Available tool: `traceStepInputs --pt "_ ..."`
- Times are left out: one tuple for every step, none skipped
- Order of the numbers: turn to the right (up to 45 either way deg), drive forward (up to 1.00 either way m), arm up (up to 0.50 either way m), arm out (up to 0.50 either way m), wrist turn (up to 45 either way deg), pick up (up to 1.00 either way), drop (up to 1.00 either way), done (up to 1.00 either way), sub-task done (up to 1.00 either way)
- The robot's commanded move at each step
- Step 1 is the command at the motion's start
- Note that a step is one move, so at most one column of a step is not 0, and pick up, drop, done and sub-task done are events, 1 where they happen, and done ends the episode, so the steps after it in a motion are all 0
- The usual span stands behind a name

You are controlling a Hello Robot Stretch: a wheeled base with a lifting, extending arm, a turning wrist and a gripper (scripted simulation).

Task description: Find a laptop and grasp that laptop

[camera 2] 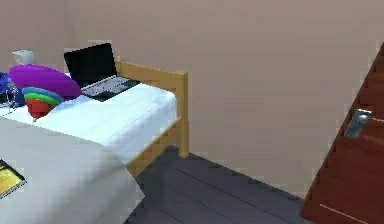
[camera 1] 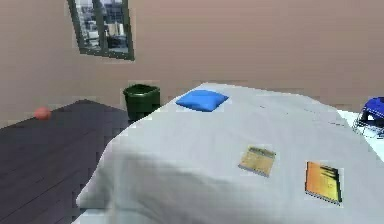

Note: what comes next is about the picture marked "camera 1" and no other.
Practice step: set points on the blue pillow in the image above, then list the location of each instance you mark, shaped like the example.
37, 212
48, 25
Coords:
201, 100

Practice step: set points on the dark green waste bin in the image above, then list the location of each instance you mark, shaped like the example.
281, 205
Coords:
141, 101

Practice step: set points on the bed with white cover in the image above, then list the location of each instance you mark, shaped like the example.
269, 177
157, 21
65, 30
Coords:
213, 160

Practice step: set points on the tan yellow book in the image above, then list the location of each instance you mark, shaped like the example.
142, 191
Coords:
257, 160

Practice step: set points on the grey framed window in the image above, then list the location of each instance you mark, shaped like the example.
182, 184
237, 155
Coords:
101, 30

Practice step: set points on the orange book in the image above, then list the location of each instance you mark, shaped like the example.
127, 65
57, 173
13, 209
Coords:
322, 181

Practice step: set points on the orange ball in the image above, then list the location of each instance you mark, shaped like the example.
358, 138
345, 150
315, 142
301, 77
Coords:
42, 113

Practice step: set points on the blue and white helmet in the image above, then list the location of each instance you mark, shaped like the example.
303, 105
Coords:
372, 115

